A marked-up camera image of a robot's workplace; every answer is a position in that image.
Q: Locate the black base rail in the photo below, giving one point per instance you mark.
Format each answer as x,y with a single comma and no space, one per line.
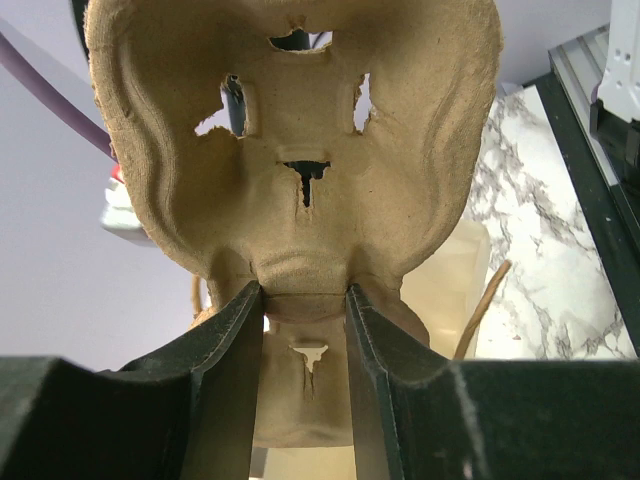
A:
610,209

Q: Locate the brown paper bag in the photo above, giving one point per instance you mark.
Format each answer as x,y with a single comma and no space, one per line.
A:
465,310

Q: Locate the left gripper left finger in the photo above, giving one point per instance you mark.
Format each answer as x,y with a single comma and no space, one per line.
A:
184,411

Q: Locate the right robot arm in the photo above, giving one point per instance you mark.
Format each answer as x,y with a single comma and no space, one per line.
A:
614,111

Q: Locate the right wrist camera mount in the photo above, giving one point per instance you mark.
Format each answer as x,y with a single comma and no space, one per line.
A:
118,216

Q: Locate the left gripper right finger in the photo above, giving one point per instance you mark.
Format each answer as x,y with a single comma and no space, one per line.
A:
418,415

